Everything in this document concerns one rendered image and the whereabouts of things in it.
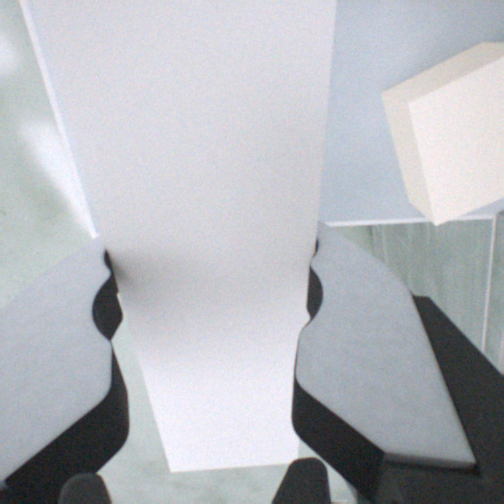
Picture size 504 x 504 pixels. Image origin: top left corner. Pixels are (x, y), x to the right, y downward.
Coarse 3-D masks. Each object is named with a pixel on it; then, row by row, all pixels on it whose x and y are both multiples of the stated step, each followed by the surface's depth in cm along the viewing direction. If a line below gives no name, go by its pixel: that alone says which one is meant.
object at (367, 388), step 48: (336, 240) 10; (336, 288) 8; (384, 288) 8; (336, 336) 7; (384, 336) 7; (336, 384) 6; (384, 384) 6; (432, 384) 6; (336, 432) 6; (384, 432) 5; (432, 432) 5
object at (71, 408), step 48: (96, 240) 11; (48, 288) 9; (96, 288) 9; (0, 336) 7; (48, 336) 7; (96, 336) 7; (0, 384) 6; (48, 384) 6; (96, 384) 6; (0, 432) 5; (48, 432) 5; (96, 432) 6; (0, 480) 5; (48, 480) 5
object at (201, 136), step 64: (64, 0) 7; (128, 0) 7; (192, 0) 7; (256, 0) 7; (320, 0) 7; (64, 64) 8; (128, 64) 8; (192, 64) 8; (256, 64) 8; (320, 64) 8; (128, 128) 8; (192, 128) 8; (256, 128) 9; (320, 128) 9; (128, 192) 9; (192, 192) 9; (256, 192) 9; (128, 256) 10; (192, 256) 10; (256, 256) 10; (128, 320) 11; (192, 320) 12; (256, 320) 12; (192, 384) 13; (256, 384) 14; (192, 448) 16; (256, 448) 16
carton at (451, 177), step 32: (448, 64) 39; (480, 64) 35; (384, 96) 41; (416, 96) 36; (448, 96) 36; (480, 96) 36; (416, 128) 37; (448, 128) 37; (480, 128) 37; (416, 160) 40; (448, 160) 39; (480, 160) 39; (416, 192) 45; (448, 192) 41; (480, 192) 42
